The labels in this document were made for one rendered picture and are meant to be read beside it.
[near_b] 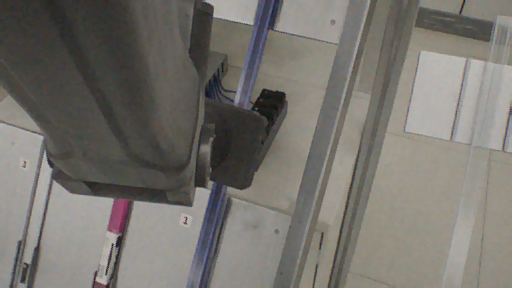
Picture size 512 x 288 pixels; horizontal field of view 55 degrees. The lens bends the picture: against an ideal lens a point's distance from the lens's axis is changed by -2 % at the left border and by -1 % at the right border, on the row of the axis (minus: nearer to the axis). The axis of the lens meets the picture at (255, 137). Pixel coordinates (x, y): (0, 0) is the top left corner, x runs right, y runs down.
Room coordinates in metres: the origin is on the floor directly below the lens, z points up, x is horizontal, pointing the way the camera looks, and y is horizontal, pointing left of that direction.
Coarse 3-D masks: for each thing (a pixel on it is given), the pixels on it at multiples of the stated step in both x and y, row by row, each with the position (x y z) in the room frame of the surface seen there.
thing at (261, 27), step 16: (272, 0) 0.45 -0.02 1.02; (272, 16) 0.44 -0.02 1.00; (256, 32) 0.43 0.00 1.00; (256, 48) 0.42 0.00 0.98; (256, 64) 0.40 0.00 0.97; (240, 80) 0.40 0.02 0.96; (240, 96) 0.38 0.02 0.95; (224, 192) 0.32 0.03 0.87; (208, 208) 0.31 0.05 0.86; (208, 224) 0.30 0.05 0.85; (208, 240) 0.29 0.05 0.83; (208, 256) 0.28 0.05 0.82; (192, 272) 0.26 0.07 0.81
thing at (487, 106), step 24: (504, 24) 0.34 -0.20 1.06; (504, 48) 0.33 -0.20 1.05; (504, 72) 0.31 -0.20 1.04; (480, 96) 0.30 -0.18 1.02; (480, 120) 0.28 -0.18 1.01; (480, 144) 0.27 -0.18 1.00; (480, 168) 0.26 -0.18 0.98; (456, 216) 0.23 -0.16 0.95; (456, 240) 0.22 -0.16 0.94; (456, 264) 0.20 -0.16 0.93
